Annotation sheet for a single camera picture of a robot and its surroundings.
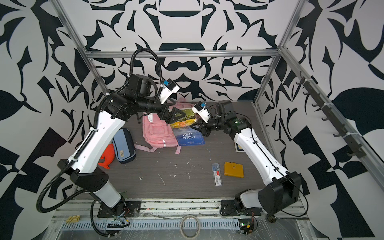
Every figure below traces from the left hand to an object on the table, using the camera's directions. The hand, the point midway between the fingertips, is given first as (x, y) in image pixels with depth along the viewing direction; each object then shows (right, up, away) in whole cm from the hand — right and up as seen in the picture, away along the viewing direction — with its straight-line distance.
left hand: (179, 104), depth 63 cm
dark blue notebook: (+34, -24, +31) cm, 52 cm away
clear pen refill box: (+19, -37, +21) cm, 47 cm away
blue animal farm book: (+3, -14, +11) cm, 18 cm away
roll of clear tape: (+8, -56, +5) cm, 57 cm away
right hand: (+6, -8, +8) cm, 13 cm away
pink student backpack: (-16, -16, +33) cm, 40 cm away
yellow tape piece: (-50, -53, +7) cm, 73 cm away
